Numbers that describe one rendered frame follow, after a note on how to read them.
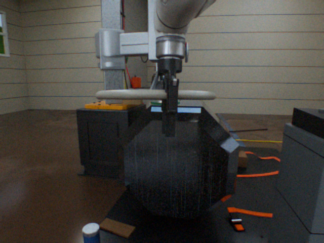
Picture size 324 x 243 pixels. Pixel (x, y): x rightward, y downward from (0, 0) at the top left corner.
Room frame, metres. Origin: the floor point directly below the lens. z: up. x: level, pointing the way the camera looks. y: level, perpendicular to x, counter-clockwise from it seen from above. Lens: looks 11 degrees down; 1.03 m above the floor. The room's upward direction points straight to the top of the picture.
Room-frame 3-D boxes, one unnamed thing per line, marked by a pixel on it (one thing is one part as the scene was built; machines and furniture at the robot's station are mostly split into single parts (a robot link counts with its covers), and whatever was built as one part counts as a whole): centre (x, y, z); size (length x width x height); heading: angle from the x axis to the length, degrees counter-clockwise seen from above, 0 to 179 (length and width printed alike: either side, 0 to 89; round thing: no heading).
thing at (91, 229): (1.07, 0.44, 0.08); 0.10 x 0.10 x 0.13
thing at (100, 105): (2.34, 0.55, 0.76); 0.49 x 0.49 x 0.05; 77
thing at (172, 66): (0.64, -0.02, 1.05); 0.08 x 0.07 x 0.09; 11
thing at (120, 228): (1.24, 0.32, 0.02); 0.25 x 0.10 x 0.01; 67
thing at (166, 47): (0.65, -0.03, 1.12); 0.09 x 0.09 x 0.06
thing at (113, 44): (2.29, 0.36, 1.41); 0.74 x 0.34 x 0.25; 75
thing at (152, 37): (1.59, -0.03, 1.36); 0.36 x 0.22 x 0.45; 176
